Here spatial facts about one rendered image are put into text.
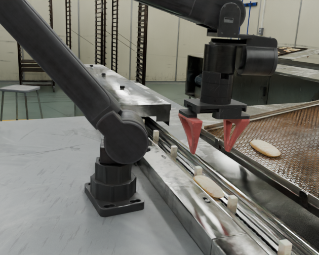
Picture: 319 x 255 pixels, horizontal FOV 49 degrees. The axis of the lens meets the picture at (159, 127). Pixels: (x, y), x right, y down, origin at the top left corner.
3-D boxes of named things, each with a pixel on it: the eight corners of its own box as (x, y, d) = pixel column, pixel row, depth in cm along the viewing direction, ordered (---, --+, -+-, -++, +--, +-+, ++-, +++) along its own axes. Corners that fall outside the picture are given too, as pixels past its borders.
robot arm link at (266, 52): (208, 5, 65) (221, 1, 57) (267, 9, 66) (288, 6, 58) (202, 70, 68) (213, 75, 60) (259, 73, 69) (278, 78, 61)
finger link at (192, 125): (224, 158, 65) (229, 108, 62) (189, 160, 63) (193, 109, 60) (207, 146, 71) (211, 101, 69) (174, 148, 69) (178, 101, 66)
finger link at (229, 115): (246, 156, 67) (252, 108, 64) (212, 158, 64) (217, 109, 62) (228, 145, 73) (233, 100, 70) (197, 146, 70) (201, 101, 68)
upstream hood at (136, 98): (73, 75, 221) (73, 61, 219) (102, 76, 227) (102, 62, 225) (115, 128, 108) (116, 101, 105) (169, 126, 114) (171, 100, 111)
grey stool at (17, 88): (44, 123, 425) (43, 86, 413) (29, 131, 390) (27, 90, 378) (16, 121, 430) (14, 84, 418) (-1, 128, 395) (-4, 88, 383)
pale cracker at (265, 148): (245, 143, 82) (245, 139, 82) (260, 140, 83) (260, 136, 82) (269, 159, 73) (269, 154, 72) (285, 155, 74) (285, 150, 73)
